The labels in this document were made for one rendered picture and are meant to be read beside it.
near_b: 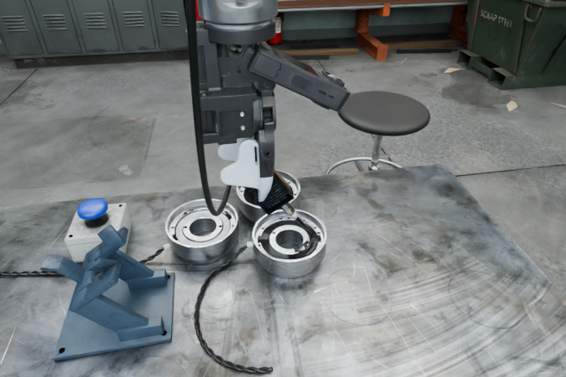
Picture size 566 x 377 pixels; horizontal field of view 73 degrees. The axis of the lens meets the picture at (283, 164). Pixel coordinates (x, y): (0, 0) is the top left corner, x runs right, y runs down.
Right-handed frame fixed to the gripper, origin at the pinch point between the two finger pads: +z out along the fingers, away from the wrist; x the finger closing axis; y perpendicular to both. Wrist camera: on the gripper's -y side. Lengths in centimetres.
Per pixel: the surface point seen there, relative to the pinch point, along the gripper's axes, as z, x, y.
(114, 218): 8.7, -7.1, 21.2
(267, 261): 10.0, 3.8, 0.4
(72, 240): 8.9, -3.7, 26.2
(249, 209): 9.9, -7.0, 1.5
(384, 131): 32, -64, -49
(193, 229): 11.6, -5.9, 10.3
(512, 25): 46, -225, -223
